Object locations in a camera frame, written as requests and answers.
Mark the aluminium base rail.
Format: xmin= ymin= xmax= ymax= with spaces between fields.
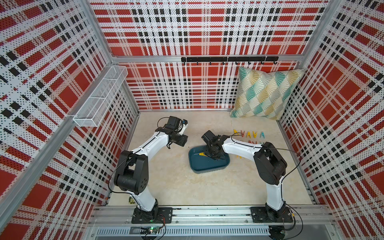
xmin=84 ymin=205 xmax=343 ymax=240

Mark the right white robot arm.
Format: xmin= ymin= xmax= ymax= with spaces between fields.
xmin=202 ymin=135 xmax=288 ymax=212

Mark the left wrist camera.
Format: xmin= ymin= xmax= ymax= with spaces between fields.
xmin=165 ymin=116 xmax=181 ymax=131

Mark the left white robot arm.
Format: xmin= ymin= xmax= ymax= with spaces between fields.
xmin=113 ymin=132 xmax=188 ymax=212

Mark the white wire mesh shelf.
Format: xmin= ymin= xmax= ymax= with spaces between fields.
xmin=73 ymin=66 xmax=128 ymax=128

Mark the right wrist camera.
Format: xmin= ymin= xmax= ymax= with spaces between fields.
xmin=202 ymin=130 xmax=217 ymax=145

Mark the teal plastic storage tray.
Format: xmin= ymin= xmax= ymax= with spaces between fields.
xmin=189 ymin=146 xmax=230 ymax=174

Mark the black hook rail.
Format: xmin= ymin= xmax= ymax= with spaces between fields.
xmin=181 ymin=56 xmax=279 ymax=63

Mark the green circuit board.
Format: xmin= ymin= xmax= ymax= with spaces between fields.
xmin=140 ymin=227 xmax=159 ymax=235

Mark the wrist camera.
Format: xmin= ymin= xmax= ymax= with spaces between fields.
xmin=202 ymin=130 xmax=217 ymax=145
xmin=165 ymin=116 xmax=181 ymax=131

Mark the patterned green yellow pillow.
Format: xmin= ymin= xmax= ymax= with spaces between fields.
xmin=230 ymin=67 xmax=305 ymax=121

